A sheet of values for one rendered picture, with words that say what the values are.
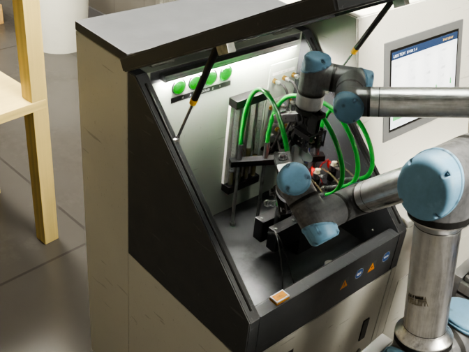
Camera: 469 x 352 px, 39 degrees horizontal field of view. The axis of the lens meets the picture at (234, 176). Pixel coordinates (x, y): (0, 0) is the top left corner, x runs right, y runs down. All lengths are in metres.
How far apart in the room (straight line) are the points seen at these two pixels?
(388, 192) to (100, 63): 0.95
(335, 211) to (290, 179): 0.13
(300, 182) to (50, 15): 4.14
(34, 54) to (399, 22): 1.54
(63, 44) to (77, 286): 2.70
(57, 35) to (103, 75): 3.51
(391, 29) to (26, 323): 1.98
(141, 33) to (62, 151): 2.34
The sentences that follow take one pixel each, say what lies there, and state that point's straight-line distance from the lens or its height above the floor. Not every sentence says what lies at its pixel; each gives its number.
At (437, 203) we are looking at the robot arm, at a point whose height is 1.61.
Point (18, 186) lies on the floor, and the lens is 3.98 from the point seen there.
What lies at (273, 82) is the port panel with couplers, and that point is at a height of 1.30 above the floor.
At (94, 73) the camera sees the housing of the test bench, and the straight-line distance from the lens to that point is 2.05.
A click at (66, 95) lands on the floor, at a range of 4.92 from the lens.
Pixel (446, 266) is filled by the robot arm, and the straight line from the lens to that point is 1.30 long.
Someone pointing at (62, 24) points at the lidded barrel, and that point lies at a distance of 5.46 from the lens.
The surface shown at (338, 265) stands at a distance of 2.03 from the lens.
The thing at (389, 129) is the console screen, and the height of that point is 1.15.
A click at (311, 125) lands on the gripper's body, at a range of 1.84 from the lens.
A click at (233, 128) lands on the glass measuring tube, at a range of 2.16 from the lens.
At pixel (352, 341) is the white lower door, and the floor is 0.52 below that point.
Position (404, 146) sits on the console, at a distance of 2.49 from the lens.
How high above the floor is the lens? 2.25
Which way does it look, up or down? 34 degrees down
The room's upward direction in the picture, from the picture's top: 6 degrees clockwise
